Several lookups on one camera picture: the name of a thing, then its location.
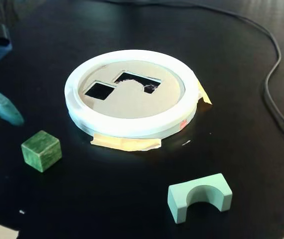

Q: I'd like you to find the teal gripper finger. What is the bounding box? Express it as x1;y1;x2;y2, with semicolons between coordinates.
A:
0;79;25;126

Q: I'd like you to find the mint green U shaped block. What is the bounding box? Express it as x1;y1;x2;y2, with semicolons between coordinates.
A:
167;173;233;225

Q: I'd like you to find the green wooden cube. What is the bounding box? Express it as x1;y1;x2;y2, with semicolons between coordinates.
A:
21;130;63;173

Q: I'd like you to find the long masking tape strip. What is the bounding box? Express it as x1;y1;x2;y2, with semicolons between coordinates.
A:
91;133;162;152

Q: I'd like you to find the white round sorter container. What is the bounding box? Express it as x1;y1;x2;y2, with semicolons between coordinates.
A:
64;49;199;139

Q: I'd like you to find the round wooden board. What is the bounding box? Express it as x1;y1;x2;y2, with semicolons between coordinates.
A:
77;59;184;120

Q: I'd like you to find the short masking tape strip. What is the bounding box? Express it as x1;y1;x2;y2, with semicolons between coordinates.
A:
196;82;213;105

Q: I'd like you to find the thick black cable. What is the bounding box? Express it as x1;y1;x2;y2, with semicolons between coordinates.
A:
102;0;284;141

